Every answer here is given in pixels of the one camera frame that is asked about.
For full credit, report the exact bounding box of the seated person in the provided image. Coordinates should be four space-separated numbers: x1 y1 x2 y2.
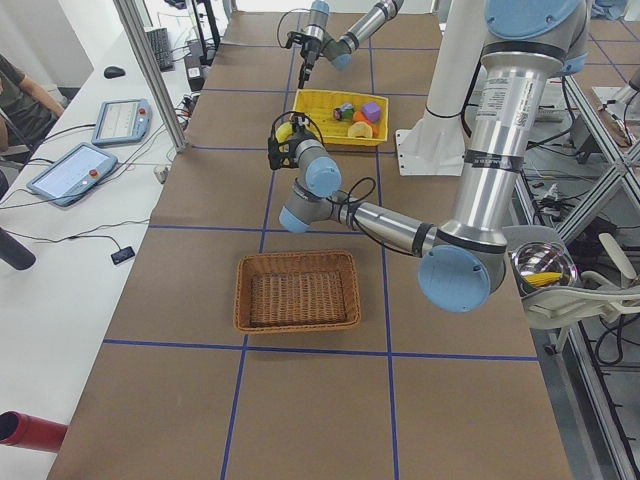
0 53 66 201

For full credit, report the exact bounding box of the small black phone device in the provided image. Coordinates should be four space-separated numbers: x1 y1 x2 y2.
110 246 135 265

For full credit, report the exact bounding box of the yellow plastic basket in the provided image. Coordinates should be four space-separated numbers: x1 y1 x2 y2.
294 89 388 147

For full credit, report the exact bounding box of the purple foam cube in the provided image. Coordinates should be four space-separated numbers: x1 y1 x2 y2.
361 101 382 123

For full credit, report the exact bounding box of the near teach pendant tablet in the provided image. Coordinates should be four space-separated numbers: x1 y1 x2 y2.
27 143 117 207

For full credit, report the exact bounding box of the steel bowl with corn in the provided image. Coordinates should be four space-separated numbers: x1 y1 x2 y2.
511 242 579 296

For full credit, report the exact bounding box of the black tube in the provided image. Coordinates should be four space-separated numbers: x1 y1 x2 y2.
0 229 36 271

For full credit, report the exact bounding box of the black keyboard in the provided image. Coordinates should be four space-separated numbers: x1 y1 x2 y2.
145 28 174 72

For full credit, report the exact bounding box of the black computer mouse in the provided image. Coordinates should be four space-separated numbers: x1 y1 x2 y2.
103 66 126 79

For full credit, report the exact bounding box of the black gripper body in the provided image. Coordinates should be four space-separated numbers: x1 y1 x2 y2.
301 35 321 63
281 130 320 169

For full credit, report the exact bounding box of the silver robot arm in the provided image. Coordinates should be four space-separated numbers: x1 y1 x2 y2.
285 0 404 89
268 1 591 312

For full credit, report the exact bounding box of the brown wicker basket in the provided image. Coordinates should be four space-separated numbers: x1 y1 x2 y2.
234 250 362 334

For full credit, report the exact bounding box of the teach pendant tablet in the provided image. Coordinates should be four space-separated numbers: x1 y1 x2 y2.
27 143 117 207
91 99 152 147

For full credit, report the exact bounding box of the aluminium frame post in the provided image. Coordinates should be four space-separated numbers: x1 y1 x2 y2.
113 0 187 153

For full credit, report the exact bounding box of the white chair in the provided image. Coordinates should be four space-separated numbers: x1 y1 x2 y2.
504 226 639 330

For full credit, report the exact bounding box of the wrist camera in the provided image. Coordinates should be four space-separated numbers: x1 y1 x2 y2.
267 135 288 171
285 31 307 49

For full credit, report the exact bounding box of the far teach pendant tablet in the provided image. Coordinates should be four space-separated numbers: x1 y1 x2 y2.
91 99 152 147

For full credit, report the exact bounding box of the beige bread toy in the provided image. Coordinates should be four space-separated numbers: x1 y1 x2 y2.
347 121 374 139

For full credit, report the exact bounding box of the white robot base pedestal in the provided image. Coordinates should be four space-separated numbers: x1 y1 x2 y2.
396 0 487 176

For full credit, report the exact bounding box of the red cylinder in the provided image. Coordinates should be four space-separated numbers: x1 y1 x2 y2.
1 411 68 453

